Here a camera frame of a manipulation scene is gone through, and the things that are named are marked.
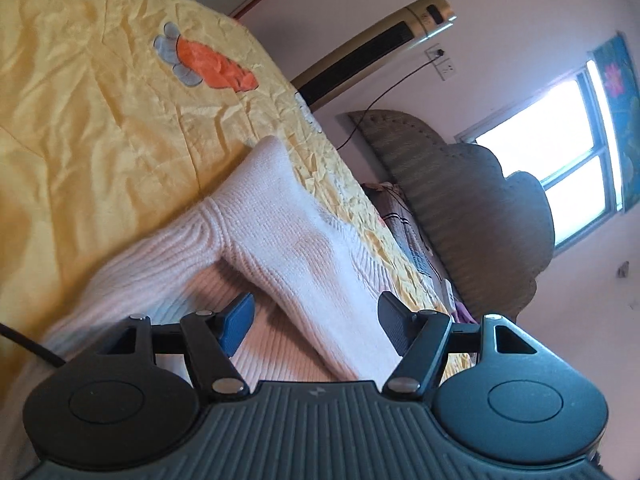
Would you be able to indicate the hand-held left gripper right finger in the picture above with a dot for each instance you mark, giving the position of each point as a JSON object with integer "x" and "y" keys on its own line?
{"x": 392, "y": 327}

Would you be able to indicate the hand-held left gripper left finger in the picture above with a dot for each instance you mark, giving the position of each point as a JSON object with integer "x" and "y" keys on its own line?
{"x": 237, "y": 325}

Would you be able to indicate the white knit sweater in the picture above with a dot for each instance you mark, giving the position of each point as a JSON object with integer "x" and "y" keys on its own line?
{"x": 270, "y": 230}

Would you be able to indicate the purple cloth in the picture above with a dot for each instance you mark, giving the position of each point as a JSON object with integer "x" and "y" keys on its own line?
{"x": 462, "y": 312}

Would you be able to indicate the plaid pillow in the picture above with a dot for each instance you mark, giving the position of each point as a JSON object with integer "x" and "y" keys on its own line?
{"x": 405, "y": 235}

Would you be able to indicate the brown upholstered headboard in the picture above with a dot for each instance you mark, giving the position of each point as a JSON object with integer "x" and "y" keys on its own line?
{"x": 465, "y": 200}

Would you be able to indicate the window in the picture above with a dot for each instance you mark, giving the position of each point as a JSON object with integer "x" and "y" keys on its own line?
{"x": 550, "y": 135}

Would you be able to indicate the yellow carrot print quilt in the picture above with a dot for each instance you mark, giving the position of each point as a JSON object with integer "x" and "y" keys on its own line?
{"x": 75, "y": 110}

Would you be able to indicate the beige standing air conditioner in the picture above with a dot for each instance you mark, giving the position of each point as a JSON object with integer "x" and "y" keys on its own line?
{"x": 360, "y": 50}

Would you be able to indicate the blue floral curtain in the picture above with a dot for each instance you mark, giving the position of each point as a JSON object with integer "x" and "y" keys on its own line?
{"x": 622, "y": 95}

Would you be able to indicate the small wall hook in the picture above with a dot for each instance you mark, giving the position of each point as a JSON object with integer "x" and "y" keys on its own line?
{"x": 623, "y": 269}

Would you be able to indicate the white wall socket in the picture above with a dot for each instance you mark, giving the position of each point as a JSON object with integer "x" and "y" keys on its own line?
{"x": 446, "y": 69}
{"x": 435, "y": 52}

